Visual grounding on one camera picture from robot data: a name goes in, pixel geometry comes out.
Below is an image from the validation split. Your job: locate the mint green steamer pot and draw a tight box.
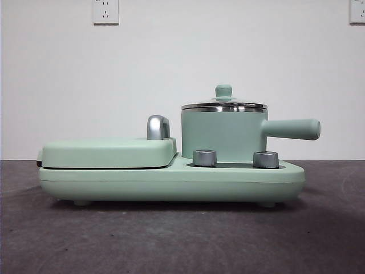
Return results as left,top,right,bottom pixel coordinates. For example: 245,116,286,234
181,107,322,160

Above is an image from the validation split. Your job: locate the silver control knob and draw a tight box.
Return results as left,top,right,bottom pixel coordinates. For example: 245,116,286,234
253,150,279,168
192,148,217,166

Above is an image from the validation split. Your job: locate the mint green breakfast machine base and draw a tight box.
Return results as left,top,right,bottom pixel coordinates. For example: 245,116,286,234
38,152,305,207

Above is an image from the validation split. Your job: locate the mint green griddle cover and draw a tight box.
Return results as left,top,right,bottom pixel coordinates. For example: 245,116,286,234
36,115,178,170

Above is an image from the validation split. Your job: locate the white wall socket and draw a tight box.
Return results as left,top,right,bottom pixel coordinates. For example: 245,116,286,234
349,0,365,25
93,0,120,26

